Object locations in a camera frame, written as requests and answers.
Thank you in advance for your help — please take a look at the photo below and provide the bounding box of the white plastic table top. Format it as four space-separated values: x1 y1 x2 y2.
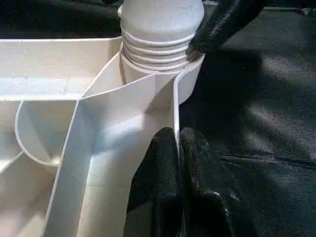
0 37 207 237

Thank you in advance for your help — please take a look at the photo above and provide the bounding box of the white plastic table leg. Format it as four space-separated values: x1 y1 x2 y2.
117 0 205 74

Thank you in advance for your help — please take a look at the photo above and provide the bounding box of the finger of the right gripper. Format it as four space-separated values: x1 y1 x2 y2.
185 0 264 61

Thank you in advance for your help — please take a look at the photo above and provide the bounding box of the black plastic table mat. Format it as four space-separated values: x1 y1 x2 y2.
0 0 316 237

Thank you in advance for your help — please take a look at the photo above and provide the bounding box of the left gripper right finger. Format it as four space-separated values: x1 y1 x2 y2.
180 127 255 237

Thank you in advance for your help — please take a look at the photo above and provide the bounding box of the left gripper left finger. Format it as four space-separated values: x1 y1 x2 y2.
123 127 185 237

